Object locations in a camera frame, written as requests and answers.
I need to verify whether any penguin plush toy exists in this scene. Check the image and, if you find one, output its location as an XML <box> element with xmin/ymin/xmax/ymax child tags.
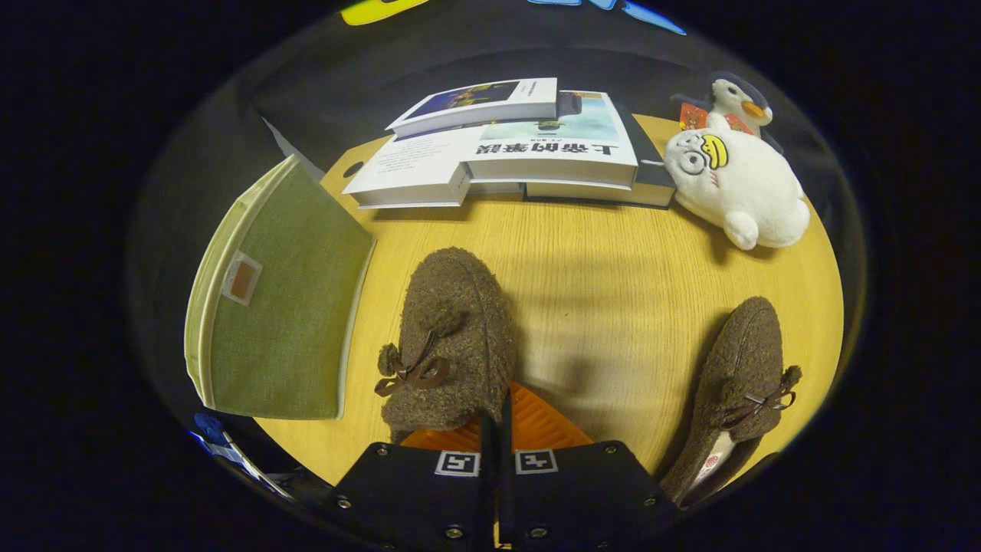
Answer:
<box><xmin>671</xmin><ymin>71</ymin><xmax>784</xmax><ymax>154</ymax></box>

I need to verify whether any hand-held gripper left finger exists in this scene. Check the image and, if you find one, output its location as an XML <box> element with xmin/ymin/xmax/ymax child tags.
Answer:
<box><xmin>322</xmin><ymin>414</ymin><xmax>499</xmax><ymax>552</ymax></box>

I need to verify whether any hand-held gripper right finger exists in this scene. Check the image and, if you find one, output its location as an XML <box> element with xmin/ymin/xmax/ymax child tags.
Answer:
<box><xmin>500</xmin><ymin>383</ymin><xmax>679</xmax><ymax>552</ymax></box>

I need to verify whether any green fabric storage box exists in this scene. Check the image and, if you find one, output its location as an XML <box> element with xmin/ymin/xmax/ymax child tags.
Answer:
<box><xmin>184</xmin><ymin>153</ymin><xmax>378</xmax><ymax>421</ymax></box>

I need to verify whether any book with sky photo cover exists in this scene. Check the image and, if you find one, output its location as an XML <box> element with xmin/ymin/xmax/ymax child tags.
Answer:
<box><xmin>464</xmin><ymin>90</ymin><xmax>639</xmax><ymax>189</ymax></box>

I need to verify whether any white book with night photo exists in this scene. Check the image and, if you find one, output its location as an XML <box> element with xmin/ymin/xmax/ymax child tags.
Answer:
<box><xmin>386</xmin><ymin>77</ymin><xmax>559</xmax><ymax>140</ymax></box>

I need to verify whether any brown fuzzy shoe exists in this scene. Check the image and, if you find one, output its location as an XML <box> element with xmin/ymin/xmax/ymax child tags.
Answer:
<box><xmin>659</xmin><ymin>297</ymin><xmax>803</xmax><ymax>508</ymax></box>
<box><xmin>374</xmin><ymin>246</ymin><xmax>516</xmax><ymax>444</ymax></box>

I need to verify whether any blue crumpled cloth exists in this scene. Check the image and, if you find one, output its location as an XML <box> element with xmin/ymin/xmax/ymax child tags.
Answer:
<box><xmin>192</xmin><ymin>412</ymin><xmax>225</xmax><ymax>447</ymax></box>

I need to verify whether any black book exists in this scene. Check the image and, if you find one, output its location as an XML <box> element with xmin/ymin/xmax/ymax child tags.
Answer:
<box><xmin>523</xmin><ymin>103</ymin><xmax>678</xmax><ymax>209</ymax></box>

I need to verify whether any white duck plush toy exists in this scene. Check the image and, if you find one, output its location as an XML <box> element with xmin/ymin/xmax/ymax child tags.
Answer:
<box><xmin>663</xmin><ymin>126</ymin><xmax>812</xmax><ymax>251</ymax></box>

